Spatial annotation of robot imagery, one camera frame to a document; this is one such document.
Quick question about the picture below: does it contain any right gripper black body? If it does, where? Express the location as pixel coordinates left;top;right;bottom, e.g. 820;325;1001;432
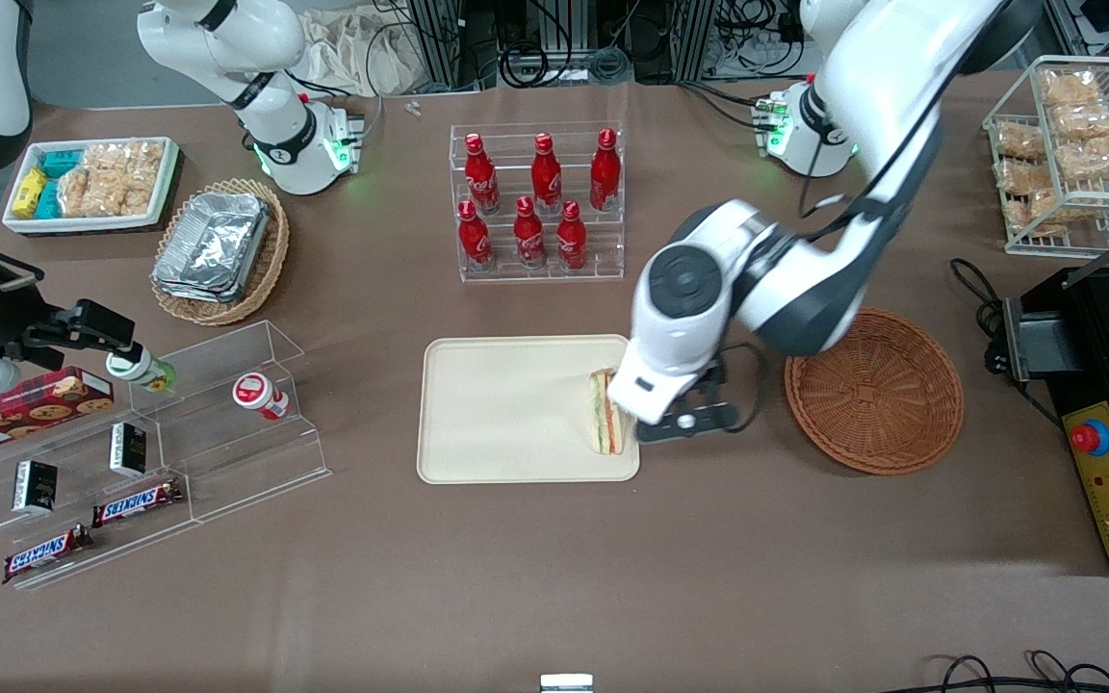
0;258;84;362

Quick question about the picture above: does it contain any triangle sandwich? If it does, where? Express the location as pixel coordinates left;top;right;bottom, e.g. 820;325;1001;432
588;369;638;456

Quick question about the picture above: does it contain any cream plastic tray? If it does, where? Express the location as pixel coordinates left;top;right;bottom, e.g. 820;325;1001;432
417;334;640;485

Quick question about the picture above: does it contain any light wicker basket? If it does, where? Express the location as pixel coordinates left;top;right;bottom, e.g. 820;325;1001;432
150;178;291;328

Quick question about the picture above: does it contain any brown wicker basket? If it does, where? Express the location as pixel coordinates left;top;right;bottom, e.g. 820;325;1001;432
785;308;966;476

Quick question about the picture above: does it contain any red tartan cookie box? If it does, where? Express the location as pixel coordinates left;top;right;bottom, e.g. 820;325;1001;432
0;366;116;431

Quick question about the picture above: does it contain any green sunflower bottle white lid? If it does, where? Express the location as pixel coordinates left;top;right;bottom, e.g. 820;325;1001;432
106;351;176;393

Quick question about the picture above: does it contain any white rectangular snack bin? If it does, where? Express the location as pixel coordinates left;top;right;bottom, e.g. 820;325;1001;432
2;137;181;238

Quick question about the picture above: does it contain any yellow snack packet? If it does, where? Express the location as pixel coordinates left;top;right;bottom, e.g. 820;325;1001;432
13;166;48;219

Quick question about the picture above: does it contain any clear rice cracker bag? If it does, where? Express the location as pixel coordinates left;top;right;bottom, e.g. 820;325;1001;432
83;141;167;216
58;164;128;218

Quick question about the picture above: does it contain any stack of foil containers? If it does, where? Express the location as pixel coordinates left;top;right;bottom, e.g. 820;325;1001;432
152;191;272;305

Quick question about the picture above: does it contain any small black chocolate box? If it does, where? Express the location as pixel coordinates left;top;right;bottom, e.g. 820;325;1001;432
13;460;59;514
110;423;147;478

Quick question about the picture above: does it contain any red bottle white lid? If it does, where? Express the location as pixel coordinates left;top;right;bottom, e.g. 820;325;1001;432
232;372;291;422

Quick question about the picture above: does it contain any clear acrylic bottle rack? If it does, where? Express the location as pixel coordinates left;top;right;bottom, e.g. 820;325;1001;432
449;122;626;284

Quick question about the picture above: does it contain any red cola bottle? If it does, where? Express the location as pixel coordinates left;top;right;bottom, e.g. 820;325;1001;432
457;199;494;273
556;199;588;271
513;195;548;270
530;133;562;215
590;128;622;213
464;133;502;217

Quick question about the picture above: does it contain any clear acrylic stepped shelf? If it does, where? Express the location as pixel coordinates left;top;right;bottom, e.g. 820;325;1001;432
0;320;332;590

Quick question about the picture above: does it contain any Snickers chocolate bar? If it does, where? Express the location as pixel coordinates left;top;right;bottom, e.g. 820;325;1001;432
3;525;93;584
92;478;184;527

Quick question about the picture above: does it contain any white plastic bag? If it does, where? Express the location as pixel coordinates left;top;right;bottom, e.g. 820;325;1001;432
297;5;432;98

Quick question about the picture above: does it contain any black machine housing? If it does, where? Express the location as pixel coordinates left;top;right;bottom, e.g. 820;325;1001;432
1001;265;1109;578

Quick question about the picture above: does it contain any clear fried snack bag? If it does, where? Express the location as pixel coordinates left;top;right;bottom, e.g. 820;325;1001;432
1040;66;1103;108
994;121;1047;161
993;158;1046;194
1049;100;1109;140
1054;132;1109;183
1025;187;1096;238

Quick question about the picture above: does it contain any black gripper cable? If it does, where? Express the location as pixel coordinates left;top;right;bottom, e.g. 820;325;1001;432
707;340;769;431

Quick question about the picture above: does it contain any black power cable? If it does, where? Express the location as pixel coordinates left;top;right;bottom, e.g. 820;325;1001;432
949;257;1066;429

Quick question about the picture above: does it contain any black cable bundle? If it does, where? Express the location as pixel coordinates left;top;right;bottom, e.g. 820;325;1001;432
500;38;634;90

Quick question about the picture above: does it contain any aluminium frame post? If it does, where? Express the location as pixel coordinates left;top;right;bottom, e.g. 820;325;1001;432
407;0;480;93

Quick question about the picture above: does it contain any black floor cable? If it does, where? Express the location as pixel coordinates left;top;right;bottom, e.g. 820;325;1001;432
901;650;1109;693

